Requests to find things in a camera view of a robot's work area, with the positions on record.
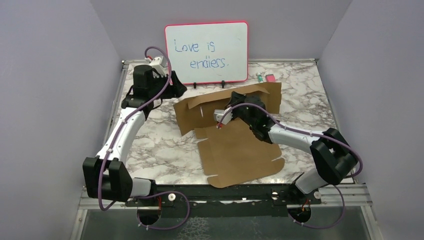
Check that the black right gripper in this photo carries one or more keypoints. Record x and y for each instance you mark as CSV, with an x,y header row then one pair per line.
x,y
236,98

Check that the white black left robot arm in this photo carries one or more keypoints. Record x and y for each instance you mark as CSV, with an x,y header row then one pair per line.
x,y
105,174

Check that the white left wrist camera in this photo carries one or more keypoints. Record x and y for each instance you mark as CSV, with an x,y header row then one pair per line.
x,y
159,65

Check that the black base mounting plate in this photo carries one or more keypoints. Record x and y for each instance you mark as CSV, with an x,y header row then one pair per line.
x,y
206,201

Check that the green white marker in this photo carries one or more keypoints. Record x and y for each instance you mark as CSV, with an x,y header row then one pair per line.
x,y
260,78

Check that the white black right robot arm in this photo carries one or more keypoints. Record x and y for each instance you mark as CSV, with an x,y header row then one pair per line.
x,y
334,159

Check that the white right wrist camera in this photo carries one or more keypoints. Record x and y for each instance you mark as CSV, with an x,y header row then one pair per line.
x,y
222,116

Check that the pink framed whiteboard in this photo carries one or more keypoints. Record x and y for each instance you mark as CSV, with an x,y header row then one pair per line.
x,y
208,53

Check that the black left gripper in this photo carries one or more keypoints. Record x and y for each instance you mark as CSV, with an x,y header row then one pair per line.
x,y
176,89

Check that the brown cardboard box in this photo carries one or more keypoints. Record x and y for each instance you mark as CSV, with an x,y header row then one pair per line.
x,y
232,154

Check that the black whiteboard stand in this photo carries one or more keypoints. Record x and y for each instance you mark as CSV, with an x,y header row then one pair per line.
x,y
223,83

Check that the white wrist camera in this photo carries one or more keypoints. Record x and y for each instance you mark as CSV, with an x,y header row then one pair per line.
x,y
222,116
159,65

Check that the pink eraser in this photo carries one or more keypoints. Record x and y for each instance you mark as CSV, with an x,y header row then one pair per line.
x,y
270,78

